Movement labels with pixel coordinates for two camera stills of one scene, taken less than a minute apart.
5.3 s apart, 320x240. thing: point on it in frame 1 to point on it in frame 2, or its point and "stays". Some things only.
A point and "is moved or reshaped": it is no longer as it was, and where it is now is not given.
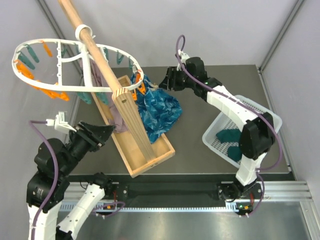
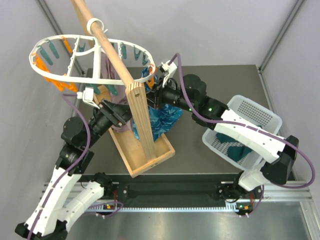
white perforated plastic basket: (222, 136) stays
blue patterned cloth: (158, 108) is moved or reshaped
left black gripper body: (85, 141) to (104, 120)
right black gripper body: (181, 79) to (167, 95)
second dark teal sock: (234, 152) stays
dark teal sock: (230, 135) stays
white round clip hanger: (86, 68) to (99, 23)
